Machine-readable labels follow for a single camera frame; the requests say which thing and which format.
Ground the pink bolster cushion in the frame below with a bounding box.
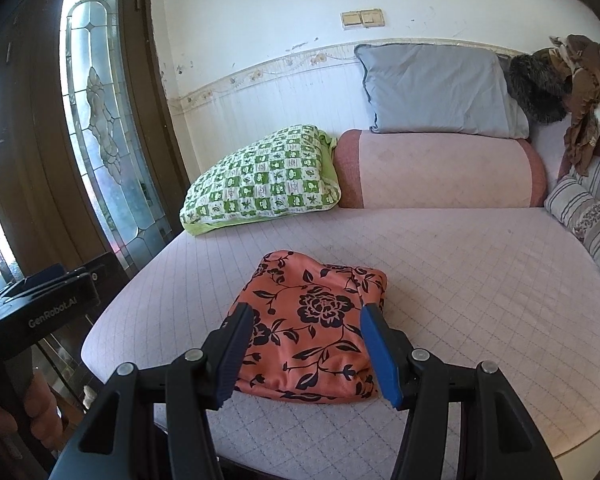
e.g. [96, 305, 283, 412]
[334, 130, 547, 209]

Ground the beige wall switch plate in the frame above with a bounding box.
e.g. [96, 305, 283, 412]
[340, 9, 386, 29]

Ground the brown patterned cloth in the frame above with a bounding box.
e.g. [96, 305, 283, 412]
[550, 35, 600, 177]

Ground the striped grey pillow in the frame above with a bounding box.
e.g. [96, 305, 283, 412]
[544, 156, 600, 270]

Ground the orange black floral garment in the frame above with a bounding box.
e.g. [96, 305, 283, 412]
[232, 250, 387, 404]

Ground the dark furry cushion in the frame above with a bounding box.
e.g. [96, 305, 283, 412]
[506, 48, 572, 125]

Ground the grey blue pillow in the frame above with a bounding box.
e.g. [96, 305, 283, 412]
[354, 44, 529, 139]

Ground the left human hand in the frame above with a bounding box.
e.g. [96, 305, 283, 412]
[0, 370, 62, 450]

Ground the stained glass door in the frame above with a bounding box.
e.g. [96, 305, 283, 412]
[0, 0, 188, 275]

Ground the green white patterned pillow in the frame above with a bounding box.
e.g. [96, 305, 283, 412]
[180, 125, 341, 236]

